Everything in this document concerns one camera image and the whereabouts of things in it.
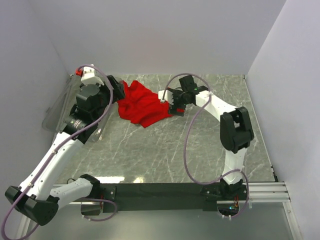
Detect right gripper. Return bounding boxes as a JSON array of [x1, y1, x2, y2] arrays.
[[167, 88, 189, 117]]

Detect red t shirt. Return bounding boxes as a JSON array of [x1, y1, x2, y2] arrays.
[[117, 80, 172, 128]]

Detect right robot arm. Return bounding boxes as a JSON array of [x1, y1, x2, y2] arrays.
[[158, 73, 254, 200]]

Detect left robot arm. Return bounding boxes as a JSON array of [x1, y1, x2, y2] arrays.
[[5, 75, 125, 226]]

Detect clear plastic bin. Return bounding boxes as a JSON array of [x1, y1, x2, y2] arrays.
[[42, 74, 105, 135]]

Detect black base beam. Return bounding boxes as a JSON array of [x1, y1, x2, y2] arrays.
[[86, 181, 248, 212]]

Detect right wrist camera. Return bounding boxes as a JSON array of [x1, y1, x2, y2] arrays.
[[158, 89, 174, 105]]

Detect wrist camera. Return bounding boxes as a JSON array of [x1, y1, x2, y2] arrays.
[[158, 89, 174, 105], [75, 64, 104, 85]]

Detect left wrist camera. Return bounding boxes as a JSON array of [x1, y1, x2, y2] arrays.
[[75, 64, 104, 85]]

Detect aluminium rail frame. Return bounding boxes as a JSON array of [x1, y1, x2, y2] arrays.
[[14, 182, 303, 240]]

